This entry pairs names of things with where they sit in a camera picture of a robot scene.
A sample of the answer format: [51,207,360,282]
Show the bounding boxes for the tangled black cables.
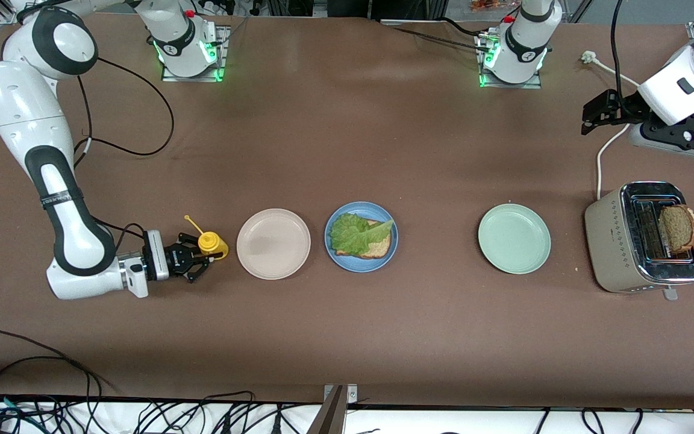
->
[0,377,694,434]

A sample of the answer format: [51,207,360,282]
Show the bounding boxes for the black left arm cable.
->
[609,0,640,118]

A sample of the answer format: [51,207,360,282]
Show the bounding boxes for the green lettuce leaf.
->
[329,212,396,257]

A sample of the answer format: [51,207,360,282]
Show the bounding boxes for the orange packaged item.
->
[469,0,520,13]

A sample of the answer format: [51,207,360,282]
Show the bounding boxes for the black base cable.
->
[380,17,492,52]

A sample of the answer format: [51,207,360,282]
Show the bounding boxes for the long black table cable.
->
[0,356,92,401]
[0,329,107,401]

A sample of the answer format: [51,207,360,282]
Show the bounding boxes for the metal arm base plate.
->
[478,30,544,90]
[161,24,228,83]

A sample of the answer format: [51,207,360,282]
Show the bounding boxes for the green plate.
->
[478,203,552,275]

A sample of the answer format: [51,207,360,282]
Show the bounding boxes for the beige plate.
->
[236,208,311,280]

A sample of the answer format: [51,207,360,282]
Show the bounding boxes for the grey aluminium bar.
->
[306,386,348,434]

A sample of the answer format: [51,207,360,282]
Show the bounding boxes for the blue plate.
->
[324,201,399,273]

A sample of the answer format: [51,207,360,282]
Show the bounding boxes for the metal table edge bracket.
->
[324,384,358,404]

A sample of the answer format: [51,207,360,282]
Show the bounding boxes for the brown bread slice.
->
[335,219,393,260]
[658,204,694,254]

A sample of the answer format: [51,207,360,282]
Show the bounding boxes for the yellow mustard squeeze bottle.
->
[184,215,230,261]

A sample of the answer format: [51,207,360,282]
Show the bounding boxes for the white toaster power cable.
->
[581,51,646,201]

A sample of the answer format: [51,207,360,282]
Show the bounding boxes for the silver beige toaster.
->
[584,181,694,302]

